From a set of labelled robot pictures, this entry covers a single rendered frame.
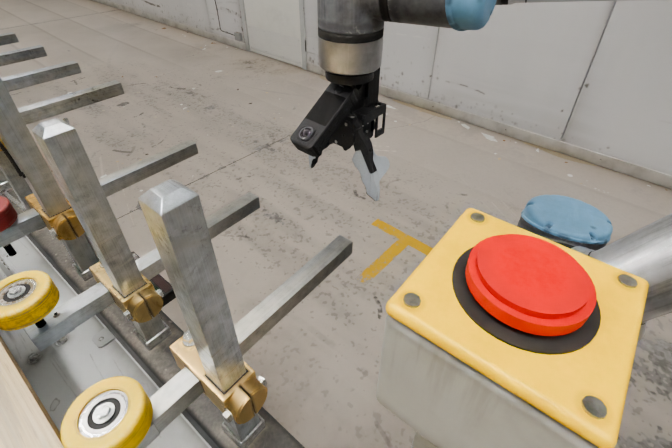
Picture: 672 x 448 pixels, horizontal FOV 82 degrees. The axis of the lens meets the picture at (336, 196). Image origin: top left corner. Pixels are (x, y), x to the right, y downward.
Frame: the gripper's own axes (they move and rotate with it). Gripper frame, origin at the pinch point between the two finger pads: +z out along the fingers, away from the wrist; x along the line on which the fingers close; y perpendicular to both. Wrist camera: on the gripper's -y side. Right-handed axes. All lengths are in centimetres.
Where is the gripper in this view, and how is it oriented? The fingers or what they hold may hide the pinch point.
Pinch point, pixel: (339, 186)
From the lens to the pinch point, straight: 67.0
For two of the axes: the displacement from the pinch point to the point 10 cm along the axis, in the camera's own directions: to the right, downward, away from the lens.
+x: -7.4, -4.0, 5.4
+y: 6.7, -4.5, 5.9
